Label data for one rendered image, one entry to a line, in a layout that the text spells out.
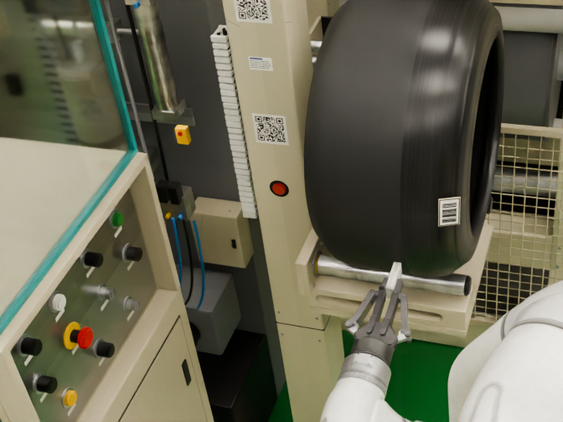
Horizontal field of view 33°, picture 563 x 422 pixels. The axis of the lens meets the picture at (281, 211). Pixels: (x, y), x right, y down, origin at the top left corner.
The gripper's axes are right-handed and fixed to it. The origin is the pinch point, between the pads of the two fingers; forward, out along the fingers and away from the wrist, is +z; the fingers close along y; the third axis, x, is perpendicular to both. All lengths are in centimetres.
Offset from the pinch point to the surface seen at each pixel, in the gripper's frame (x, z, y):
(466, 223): -8.2, 9.5, -12.6
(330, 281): 19.8, 12.4, 19.2
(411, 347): 114, 62, 18
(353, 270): 14.9, 12.7, 13.4
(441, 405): 111, 41, 3
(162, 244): 0, 1, 51
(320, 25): -4, 75, 37
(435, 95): -34.9, 15.3, -6.7
